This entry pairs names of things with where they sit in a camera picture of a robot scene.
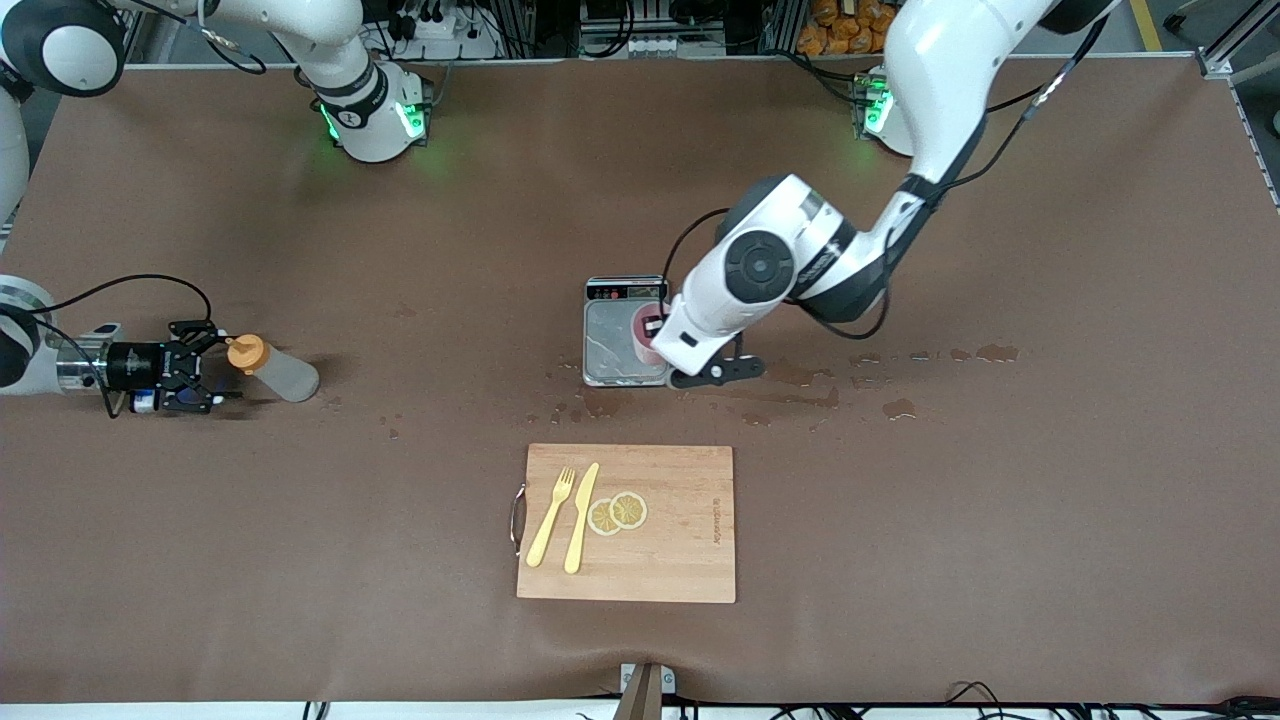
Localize pink plastic cup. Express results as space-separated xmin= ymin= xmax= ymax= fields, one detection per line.
xmin=629 ymin=304 xmax=669 ymax=367

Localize translucent orange-capped sauce bottle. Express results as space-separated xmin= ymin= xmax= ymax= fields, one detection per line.
xmin=226 ymin=334 xmax=321 ymax=404

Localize silver digital kitchen scale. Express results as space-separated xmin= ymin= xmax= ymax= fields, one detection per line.
xmin=582 ymin=275 xmax=673 ymax=389

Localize yellow plastic knife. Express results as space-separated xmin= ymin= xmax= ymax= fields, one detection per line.
xmin=563 ymin=462 xmax=601 ymax=576

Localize yellow plastic fork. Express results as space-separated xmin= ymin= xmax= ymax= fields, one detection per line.
xmin=526 ymin=466 xmax=578 ymax=569

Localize wooden cutting board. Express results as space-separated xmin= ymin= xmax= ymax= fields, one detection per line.
xmin=516 ymin=443 xmax=738 ymax=605

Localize white socket bar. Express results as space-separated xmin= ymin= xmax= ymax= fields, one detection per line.
xmin=583 ymin=30 xmax=728 ymax=59

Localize orange snack bag pile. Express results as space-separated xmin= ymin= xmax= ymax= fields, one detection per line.
xmin=797 ymin=0 xmax=896 ymax=56

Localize white power strip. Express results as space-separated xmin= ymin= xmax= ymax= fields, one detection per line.
xmin=385 ymin=5 xmax=501 ymax=61

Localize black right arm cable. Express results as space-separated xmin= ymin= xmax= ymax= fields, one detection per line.
xmin=30 ymin=273 xmax=214 ymax=323

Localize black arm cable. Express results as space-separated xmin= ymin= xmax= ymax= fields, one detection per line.
xmin=660 ymin=15 xmax=1111 ymax=341
xmin=30 ymin=273 xmax=214 ymax=323

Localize metal table edge bracket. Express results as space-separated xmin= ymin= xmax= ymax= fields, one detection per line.
xmin=619 ymin=662 xmax=677 ymax=720

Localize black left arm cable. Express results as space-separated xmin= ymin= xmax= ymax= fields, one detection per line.
xmin=660 ymin=15 xmax=1111 ymax=341

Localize aluminium frame rail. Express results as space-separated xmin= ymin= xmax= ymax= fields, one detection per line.
xmin=1195 ymin=45 xmax=1280 ymax=211

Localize black floor cables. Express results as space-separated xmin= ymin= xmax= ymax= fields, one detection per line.
xmin=945 ymin=680 xmax=1280 ymax=720

